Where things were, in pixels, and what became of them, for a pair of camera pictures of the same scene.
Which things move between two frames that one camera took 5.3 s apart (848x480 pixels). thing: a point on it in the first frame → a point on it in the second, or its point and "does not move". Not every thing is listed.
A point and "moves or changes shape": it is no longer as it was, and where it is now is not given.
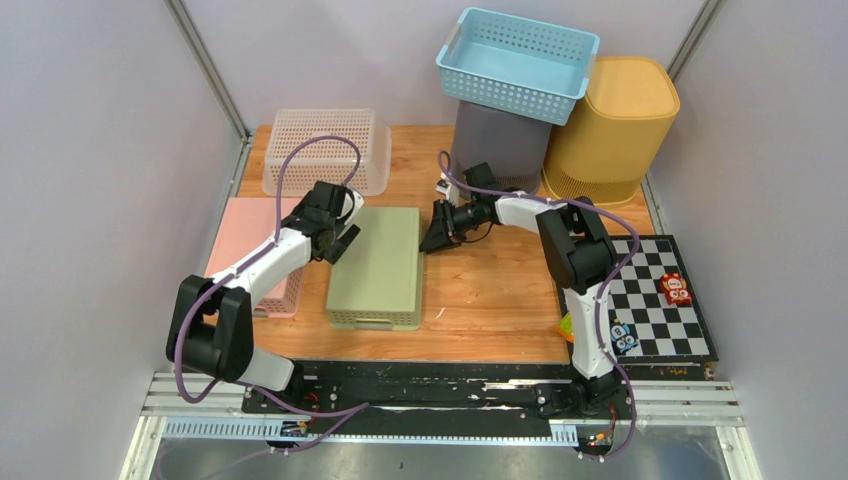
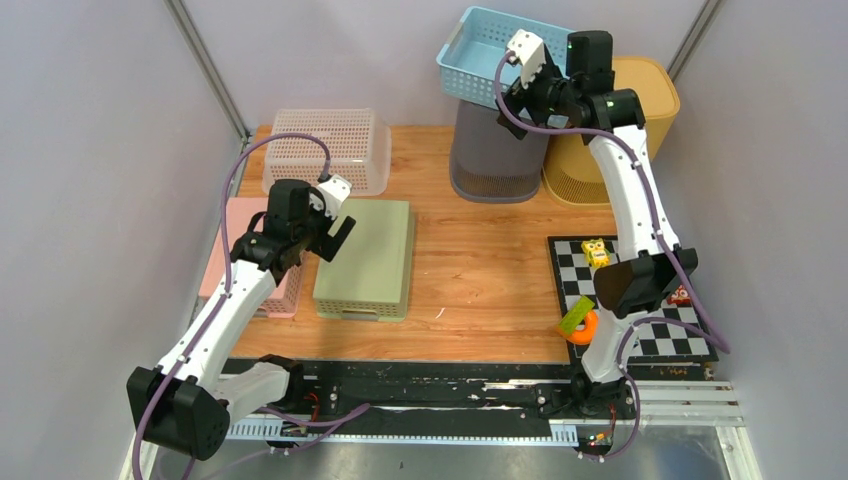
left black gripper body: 333,228 does not move
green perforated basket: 379,279 moves or changes shape
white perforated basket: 329,160 does not move
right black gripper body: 466,218 → 548,93
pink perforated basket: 243,223 does not move
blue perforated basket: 516,66 does not move
